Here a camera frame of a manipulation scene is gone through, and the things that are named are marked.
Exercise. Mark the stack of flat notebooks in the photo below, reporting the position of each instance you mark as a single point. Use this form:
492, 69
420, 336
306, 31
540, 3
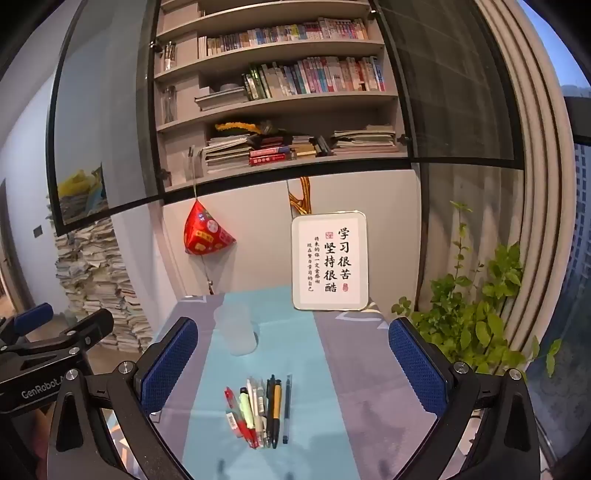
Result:
226, 154

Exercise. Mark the grey bookshelf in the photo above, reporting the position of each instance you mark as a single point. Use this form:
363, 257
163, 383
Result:
184, 115

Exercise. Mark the red flat books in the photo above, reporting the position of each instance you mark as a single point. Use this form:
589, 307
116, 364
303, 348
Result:
270, 157

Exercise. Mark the colourful row of upright books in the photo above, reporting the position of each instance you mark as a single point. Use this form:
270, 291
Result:
318, 76

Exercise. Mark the empty glass jar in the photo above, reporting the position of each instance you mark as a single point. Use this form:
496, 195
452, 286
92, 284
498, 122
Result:
169, 104

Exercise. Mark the white clear pen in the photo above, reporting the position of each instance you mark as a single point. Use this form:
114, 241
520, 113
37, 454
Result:
252, 392

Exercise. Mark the wall switch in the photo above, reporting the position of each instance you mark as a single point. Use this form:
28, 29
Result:
38, 231

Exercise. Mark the stack of flat magazines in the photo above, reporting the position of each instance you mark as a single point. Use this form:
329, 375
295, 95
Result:
364, 141

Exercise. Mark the wide glass cabinet door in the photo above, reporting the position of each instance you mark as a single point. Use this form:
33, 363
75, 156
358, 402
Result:
106, 92

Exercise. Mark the long row of upright books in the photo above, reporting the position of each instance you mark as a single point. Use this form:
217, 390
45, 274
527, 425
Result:
286, 34

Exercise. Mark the ribbed beige panel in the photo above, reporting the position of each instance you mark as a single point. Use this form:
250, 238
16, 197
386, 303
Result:
540, 161

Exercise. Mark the glass window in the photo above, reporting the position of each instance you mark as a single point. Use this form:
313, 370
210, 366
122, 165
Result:
579, 230

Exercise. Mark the clear acrylic holder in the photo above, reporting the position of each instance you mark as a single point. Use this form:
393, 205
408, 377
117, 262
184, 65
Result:
194, 164

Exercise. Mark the yellow plastic bag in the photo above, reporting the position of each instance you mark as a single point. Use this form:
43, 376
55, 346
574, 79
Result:
78, 184

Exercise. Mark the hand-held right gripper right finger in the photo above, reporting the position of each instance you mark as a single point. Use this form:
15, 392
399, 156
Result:
418, 369

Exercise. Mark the red pen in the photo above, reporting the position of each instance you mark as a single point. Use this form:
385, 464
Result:
231, 401

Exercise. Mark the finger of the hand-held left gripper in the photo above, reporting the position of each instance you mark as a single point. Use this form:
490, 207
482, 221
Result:
87, 330
34, 314

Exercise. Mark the dark mesh cabinet door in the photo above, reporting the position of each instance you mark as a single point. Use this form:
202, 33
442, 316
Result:
452, 83

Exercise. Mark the framed calligraphy sign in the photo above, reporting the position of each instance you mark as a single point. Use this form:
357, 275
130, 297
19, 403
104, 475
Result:
330, 263

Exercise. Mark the green leafy plant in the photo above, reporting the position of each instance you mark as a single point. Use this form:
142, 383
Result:
471, 323

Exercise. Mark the glass jar with pens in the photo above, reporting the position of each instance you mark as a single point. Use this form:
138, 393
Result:
169, 55

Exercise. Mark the frosted plastic cup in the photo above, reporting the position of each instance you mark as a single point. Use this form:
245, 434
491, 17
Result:
236, 332

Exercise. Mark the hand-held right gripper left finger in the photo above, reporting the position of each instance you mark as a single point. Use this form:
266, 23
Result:
168, 364

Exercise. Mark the clear grey pen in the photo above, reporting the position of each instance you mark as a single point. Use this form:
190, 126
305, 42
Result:
261, 401

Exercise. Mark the grey flat books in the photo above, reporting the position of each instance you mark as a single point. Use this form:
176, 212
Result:
219, 98

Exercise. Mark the thin blue pen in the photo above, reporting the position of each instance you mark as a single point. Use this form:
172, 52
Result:
287, 406

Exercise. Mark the yellow green garland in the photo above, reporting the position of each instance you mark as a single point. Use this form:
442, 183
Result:
238, 128

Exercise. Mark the striped ribbon medal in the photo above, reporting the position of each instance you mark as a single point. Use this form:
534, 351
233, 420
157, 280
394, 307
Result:
300, 198

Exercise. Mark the red pyramid hanging ornament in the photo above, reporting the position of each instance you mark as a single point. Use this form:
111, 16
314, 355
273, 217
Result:
205, 230

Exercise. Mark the tall stacks of papers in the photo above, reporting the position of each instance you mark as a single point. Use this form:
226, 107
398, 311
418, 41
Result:
97, 286

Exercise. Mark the light green pen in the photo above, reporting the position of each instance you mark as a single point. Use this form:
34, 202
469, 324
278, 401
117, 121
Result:
246, 408

